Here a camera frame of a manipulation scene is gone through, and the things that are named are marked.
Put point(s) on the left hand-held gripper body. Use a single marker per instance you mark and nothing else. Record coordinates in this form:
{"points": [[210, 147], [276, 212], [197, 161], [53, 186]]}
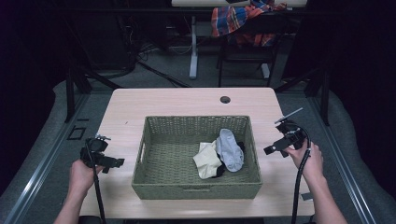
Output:
{"points": [[96, 146]]}

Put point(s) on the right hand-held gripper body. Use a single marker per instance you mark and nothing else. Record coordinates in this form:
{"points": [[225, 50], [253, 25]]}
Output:
{"points": [[292, 133]]}

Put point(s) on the black sock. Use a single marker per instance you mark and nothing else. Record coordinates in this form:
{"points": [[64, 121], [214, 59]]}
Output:
{"points": [[241, 146]]}

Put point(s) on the light grey sock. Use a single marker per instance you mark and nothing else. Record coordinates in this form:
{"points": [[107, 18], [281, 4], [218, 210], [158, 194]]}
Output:
{"points": [[230, 149]]}

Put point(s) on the green woven basket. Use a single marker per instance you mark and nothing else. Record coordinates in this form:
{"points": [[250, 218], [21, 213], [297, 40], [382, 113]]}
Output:
{"points": [[168, 161]]}

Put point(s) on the cream sock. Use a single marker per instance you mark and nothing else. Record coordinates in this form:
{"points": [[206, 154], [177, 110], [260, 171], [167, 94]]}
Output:
{"points": [[207, 161]]}

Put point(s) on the person's left hand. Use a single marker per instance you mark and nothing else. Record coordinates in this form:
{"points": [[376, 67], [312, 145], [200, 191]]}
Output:
{"points": [[81, 175]]}

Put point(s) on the person's right hand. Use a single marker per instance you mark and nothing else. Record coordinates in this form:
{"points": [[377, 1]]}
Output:
{"points": [[308, 161]]}

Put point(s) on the grey tape piece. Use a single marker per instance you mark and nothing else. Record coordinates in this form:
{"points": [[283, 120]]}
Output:
{"points": [[307, 196]]}

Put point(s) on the black metal stand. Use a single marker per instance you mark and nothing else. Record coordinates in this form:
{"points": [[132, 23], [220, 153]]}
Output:
{"points": [[71, 93], [323, 93]]}

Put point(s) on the black chair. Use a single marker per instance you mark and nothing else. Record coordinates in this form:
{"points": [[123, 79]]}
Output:
{"points": [[249, 53]]}

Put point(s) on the white table leg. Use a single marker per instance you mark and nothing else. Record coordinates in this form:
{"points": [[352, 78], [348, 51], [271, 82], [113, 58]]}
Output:
{"points": [[193, 49]]}

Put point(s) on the plaid cloth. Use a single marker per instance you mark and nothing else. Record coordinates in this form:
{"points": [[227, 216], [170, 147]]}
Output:
{"points": [[230, 18]]}

